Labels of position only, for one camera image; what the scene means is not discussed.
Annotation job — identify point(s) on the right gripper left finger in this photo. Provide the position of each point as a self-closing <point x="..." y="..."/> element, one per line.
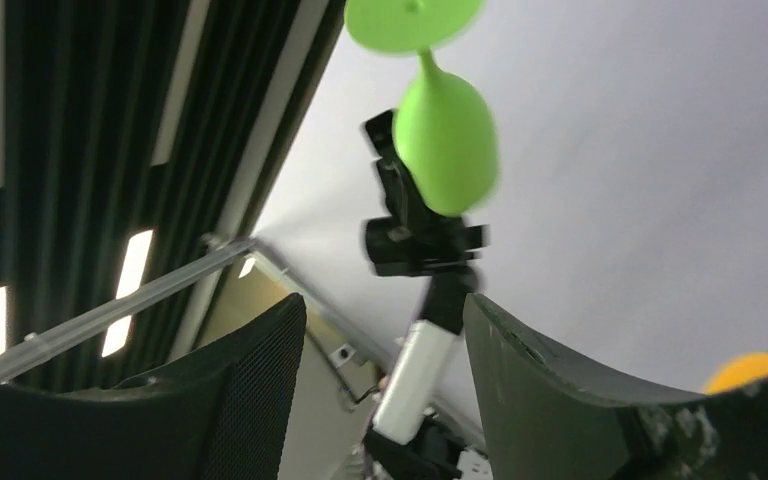
<point x="220" y="412"/>

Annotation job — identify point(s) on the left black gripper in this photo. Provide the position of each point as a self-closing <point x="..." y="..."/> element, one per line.
<point x="411" y="240"/>

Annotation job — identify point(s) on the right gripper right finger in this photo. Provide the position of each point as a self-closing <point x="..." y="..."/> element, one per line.
<point x="550" y="412"/>

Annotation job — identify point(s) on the green wine glass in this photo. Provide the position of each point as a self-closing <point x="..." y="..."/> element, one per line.
<point x="443" y="129"/>

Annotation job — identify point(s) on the orange wine glass back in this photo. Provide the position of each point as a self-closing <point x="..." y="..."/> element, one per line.
<point x="737" y="372"/>

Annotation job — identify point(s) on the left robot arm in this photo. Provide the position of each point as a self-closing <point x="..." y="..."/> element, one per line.
<point x="405" y="440"/>

